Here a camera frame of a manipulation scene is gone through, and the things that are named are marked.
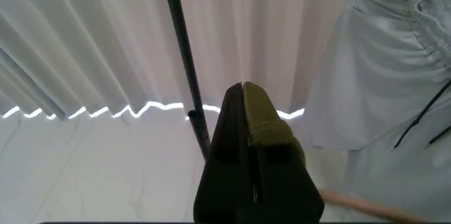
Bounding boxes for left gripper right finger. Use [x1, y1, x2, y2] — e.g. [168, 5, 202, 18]
[254, 144, 325, 224]

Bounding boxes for white curtain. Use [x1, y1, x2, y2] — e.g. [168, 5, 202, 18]
[0, 0, 424, 123]

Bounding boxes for pale grey shorts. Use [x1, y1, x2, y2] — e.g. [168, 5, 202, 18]
[301, 0, 451, 222]

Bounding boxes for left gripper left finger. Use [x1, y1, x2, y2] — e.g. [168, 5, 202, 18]
[192, 82, 254, 224]

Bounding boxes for green garment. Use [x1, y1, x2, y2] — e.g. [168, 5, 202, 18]
[242, 81, 307, 168]

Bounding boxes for black clothes rack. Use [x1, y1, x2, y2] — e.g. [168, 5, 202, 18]
[158, 0, 212, 161]

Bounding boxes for pink clothes hanger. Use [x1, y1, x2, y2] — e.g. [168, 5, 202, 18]
[319, 189, 433, 223]

